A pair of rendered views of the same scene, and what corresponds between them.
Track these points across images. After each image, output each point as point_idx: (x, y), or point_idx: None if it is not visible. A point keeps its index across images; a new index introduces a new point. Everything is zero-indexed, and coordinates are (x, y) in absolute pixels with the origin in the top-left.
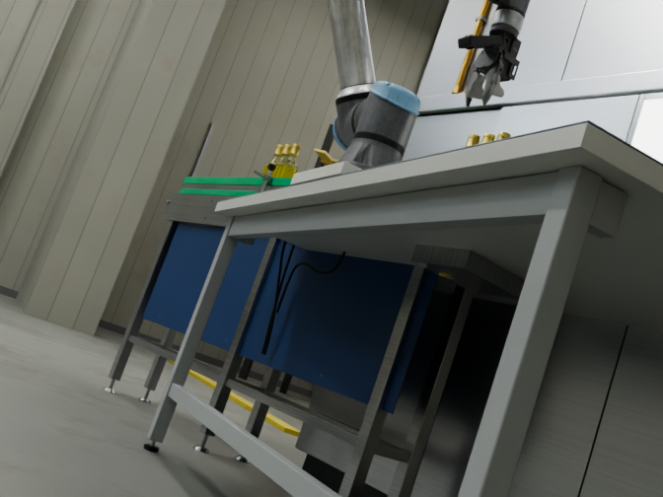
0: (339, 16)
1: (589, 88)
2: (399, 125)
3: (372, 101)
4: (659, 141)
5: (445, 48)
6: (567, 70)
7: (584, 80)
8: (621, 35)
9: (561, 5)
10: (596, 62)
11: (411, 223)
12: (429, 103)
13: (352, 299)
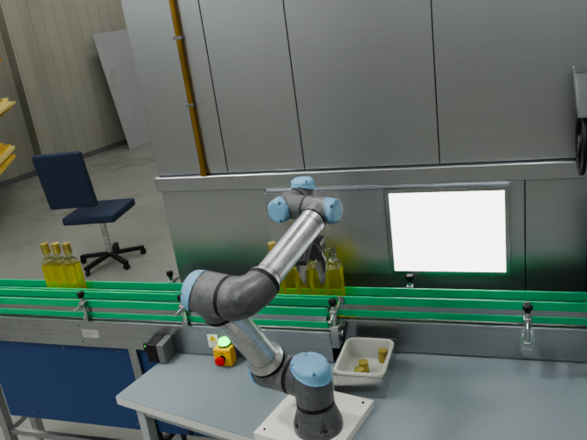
0: (240, 338)
1: (337, 180)
2: (331, 392)
3: (307, 389)
4: (411, 224)
5: (163, 127)
6: (307, 159)
7: (329, 173)
8: (342, 133)
9: (272, 98)
10: (330, 154)
11: None
12: (181, 184)
13: None
